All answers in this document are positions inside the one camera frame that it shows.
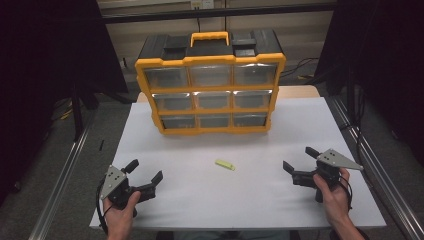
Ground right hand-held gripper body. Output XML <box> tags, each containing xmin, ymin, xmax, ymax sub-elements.
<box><xmin>292</xmin><ymin>148</ymin><xmax>364</xmax><ymax>188</ymax></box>

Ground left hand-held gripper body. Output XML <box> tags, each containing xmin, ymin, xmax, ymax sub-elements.
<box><xmin>100</xmin><ymin>165</ymin><xmax>157</xmax><ymax>210</ymax></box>

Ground small yellow-green block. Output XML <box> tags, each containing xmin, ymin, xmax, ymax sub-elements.
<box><xmin>214</xmin><ymin>159</ymin><xmax>237</xmax><ymax>172</ymax></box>

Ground clear plastic drawer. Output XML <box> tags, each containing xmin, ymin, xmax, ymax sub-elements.
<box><xmin>197</xmin><ymin>113</ymin><xmax>232</xmax><ymax>129</ymax></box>

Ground yellow black organizer cabinet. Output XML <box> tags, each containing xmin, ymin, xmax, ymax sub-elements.
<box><xmin>134</xmin><ymin>29</ymin><xmax>287</xmax><ymax>136</ymax></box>

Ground person's left hand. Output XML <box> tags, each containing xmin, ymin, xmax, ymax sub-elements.
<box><xmin>103</xmin><ymin>190</ymin><xmax>142</xmax><ymax>234</ymax></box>

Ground person's right hand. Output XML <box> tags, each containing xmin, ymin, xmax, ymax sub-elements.
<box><xmin>313</xmin><ymin>168</ymin><xmax>351</xmax><ymax>226</ymax></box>

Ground black metal stand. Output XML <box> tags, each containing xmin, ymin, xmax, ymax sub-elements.
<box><xmin>70</xmin><ymin>83</ymin><xmax>85</xmax><ymax>142</ymax></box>

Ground set of clear drawers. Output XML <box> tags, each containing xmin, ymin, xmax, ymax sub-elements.
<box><xmin>143</xmin><ymin>63</ymin><xmax>278</xmax><ymax>129</ymax></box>

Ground black curtain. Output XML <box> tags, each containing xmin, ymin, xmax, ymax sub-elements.
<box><xmin>314</xmin><ymin>0</ymin><xmax>424</xmax><ymax>168</ymax></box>
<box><xmin>0</xmin><ymin>0</ymin><xmax>129</xmax><ymax>208</ymax></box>

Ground black horizontal bar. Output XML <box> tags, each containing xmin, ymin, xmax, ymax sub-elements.
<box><xmin>101</xmin><ymin>3</ymin><xmax>336</xmax><ymax>24</ymax></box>

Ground left hand-held gripper cable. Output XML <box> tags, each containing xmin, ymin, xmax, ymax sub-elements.
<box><xmin>96</xmin><ymin>179</ymin><xmax>111</xmax><ymax>236</ymax></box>

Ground hand-held gripper cable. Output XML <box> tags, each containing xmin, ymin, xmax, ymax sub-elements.
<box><xmin>335</xmin><ymin>175</ymin><xmax>354</xmax><ymax>214</ymax></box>
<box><xmin>96</xmin><ymin>179</ymin><xmax>111</xmax><ymax>236</ymax></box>

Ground right hand-held gripper cable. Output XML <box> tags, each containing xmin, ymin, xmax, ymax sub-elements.
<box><xmin>335</xmin><ymin>175</ymin><xmax>354</xmax><ymax>214</ymax></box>

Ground metal floor rail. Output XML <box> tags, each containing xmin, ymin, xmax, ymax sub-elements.
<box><xmin>328</xmin><ymin>96</ymin><xmax>424</xmax><ymax>240</ymax></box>
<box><xmin>28</xmin><ymin>109</ymin><xmax>98</xmax><ymax>240</ymax></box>

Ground black floor cables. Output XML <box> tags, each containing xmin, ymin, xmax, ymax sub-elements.
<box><xmin>279</xmin><ymin>57</ymin><xmax>320</xmax><ymax>81</ymax></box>

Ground white wall outlet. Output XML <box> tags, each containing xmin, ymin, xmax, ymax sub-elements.
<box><xmin>190</xmin><ymin>0</ymin><xmax>215</xmax><ymax>10</ymax></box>

